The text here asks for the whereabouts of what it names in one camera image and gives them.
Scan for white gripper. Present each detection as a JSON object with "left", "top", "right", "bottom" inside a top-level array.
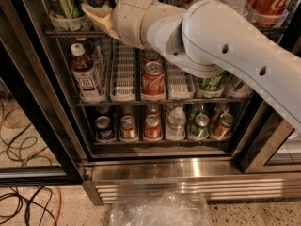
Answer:
[{"left": 81, "top": 0, "right": 158, "bottom": 49}]

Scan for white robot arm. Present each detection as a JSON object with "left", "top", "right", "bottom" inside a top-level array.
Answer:
[{"left": 82, "top": 0, "right": 301, "bottom": 130}]

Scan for green energy drink can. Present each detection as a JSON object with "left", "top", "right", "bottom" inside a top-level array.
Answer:
[{"left": 50, "top": 0, "right": 82, "bottom": 19}]

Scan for front coca cola can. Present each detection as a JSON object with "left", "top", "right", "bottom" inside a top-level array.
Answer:
[{"left": 142, "top": 62, "right": 165, "bottom": 95}]

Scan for blue pepsi can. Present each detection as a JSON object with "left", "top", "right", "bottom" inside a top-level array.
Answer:
[{"left": 95, "top": 116, "right": 115, "bottom": 141}]

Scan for front green soda can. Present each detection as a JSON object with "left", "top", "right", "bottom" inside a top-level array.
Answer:
[{"left": 199, "top": 73, "right": 225, "bottom": 92}]

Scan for red can bottom shelf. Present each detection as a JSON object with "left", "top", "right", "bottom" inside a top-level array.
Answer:
[{"left": 144, "top": 114, "right": 161, "bottom": 139}]

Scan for green can bottom shelf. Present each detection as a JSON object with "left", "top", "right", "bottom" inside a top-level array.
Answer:
[{"left": 189, "top": 113, "right": 210, "bottom": 139}]

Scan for large coca cola can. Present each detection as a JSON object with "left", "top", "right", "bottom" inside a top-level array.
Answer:
[{"left": 247, "top": 0, "right": 290, "bottom": 27}]

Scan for orange brown can bottom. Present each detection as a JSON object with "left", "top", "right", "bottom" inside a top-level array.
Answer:
[{"left": 212, "top": 113, "right": 234, "bottom": 137}]

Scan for steel fridge base grille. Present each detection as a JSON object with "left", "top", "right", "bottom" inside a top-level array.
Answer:
[{"left": 82, "top": 158, "right": 301, "bottom": 205}]

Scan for right fridge door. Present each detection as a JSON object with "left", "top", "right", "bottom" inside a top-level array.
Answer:
[{"left": 232, "top": 93, "right": 301, "bottom": 173}]

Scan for empty white tray left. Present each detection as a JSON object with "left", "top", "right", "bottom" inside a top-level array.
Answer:
[{"left": 110, "top": 40, "right": 136, "bottom": 102}]

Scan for empty white tray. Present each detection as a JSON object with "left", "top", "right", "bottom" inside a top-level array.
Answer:
[
  {"left": 110, "top": 40, "right": 136, "bottom": 102},
  {"left": 165, "top": 62, "right": 195, "bottom": 100}
]

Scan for left tea bottle white cap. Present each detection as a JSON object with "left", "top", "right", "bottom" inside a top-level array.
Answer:
[{"left": 71, "top": 43, "right": 103, "bottom": 103}]

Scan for empty white tray right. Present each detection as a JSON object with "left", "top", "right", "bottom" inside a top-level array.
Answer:
[{"left": 165, "top": 62, "right": 195, "bottom": 100}]

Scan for right front tea bottle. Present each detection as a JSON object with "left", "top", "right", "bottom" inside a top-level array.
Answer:
[{"left": 228, "top": 75, "right": 251, "bottom": 94}]

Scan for open left glass door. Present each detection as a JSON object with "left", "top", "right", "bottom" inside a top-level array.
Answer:
[{"left": 0, "top": 0, "right": 87, "bottom": 186}]

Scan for clear plastic bag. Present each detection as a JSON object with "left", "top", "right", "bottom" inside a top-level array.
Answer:
[{"left": 109, "top": 191, "right": 212, "bottom": 226}]

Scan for middle wire shelf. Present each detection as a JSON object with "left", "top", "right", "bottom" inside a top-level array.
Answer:
[{"left": 76, "top": 98, "right": 248, "bottom": 107}]

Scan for orange floor cable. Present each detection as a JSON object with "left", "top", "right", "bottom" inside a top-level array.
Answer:
[{"left": 51, "top": 186, "right": 63, "bottom": 226}]

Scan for black floor cables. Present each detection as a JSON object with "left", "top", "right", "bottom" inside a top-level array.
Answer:
[{"left": 0, "top": 186, "right": 56, "bottom": 226}]

